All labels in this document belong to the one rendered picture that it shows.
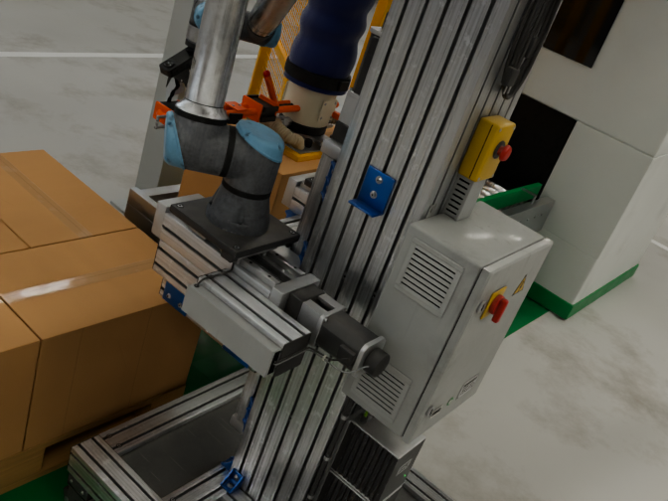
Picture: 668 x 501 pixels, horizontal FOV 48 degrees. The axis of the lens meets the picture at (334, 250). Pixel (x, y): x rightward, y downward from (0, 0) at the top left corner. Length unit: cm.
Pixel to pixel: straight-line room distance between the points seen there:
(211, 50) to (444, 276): 67
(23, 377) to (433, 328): 110
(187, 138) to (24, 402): 93
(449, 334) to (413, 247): 20
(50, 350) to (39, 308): 13
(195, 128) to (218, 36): 20
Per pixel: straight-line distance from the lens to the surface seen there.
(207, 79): 163
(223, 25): 161
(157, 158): 372
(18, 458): 237
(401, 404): 172
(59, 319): 217
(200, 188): 258
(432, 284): 158
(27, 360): 211
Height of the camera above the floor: 183
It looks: 27 degrees down
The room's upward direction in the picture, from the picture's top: 20 degrees clockwise
